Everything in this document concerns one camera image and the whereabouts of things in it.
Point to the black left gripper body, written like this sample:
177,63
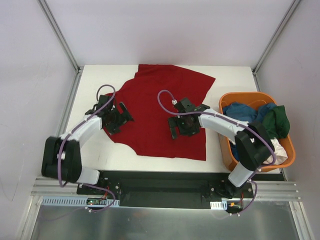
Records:
120,119

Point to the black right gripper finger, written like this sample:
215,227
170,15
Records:
174,132
172,121

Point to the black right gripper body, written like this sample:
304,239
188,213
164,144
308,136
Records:
177,125

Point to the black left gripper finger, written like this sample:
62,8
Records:
127,117
123,108

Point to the red t-shirt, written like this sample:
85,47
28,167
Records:
147,96

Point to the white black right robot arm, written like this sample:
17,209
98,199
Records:
253,145

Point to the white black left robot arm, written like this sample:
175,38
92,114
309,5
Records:
62,154

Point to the blue t-shirt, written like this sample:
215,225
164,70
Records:
246,113

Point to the orange plastic laundry basket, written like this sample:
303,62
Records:
253,100

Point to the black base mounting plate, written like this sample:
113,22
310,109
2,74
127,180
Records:
181,190

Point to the green t-shirt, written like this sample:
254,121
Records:
276,123

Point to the white t-shirt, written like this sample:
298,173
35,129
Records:
279,151

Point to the right white cable duct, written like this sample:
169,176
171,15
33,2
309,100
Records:
218,205

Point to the white cable duct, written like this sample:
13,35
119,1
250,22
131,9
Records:
218,205
64,201

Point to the left white cable duct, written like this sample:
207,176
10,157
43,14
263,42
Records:
64,201

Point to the left aluminium frame post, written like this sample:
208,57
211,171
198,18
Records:
59,34

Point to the aluminium frame post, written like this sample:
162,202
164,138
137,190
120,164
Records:
277,34
59,34

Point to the aluminium front rail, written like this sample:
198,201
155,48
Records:
286,191

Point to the right aluminium frame post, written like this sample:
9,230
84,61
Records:
277,34

